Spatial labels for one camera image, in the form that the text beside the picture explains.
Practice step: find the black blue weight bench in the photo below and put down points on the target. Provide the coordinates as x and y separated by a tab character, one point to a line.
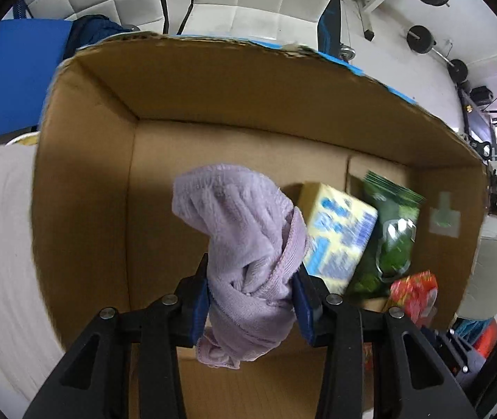
329	29

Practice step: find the brown cardboard box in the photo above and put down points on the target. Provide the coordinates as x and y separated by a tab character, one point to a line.
124	118

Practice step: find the beige chair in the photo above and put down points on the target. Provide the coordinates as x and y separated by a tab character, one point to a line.
479	302

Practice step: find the floor barbell black plates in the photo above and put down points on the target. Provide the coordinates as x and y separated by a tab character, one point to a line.
421	41

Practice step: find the red snack packet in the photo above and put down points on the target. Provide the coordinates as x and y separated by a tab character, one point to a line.
416	295

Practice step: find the large white quilted cushion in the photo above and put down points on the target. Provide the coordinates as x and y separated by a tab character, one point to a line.
273	21

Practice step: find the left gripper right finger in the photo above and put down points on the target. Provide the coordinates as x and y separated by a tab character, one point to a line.
308	297

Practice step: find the chrome dumbbell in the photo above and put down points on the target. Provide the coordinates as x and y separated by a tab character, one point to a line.
346	53

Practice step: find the purple fluffy towel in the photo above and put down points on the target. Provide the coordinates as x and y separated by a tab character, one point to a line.
257	241

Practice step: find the yellow blue tissue pack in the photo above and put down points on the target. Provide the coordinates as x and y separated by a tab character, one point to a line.
339	227

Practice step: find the white tablecloth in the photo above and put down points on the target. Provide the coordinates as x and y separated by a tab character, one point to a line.
29	346

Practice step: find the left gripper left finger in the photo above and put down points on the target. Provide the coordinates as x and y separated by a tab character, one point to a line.
194	301

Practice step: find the blue foam mat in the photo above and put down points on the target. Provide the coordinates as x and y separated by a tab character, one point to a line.
30	51

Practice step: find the green wet wipes pack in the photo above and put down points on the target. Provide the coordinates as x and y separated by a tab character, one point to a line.
387	256

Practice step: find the black treadmill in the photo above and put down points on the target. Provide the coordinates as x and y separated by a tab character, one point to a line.
477	131

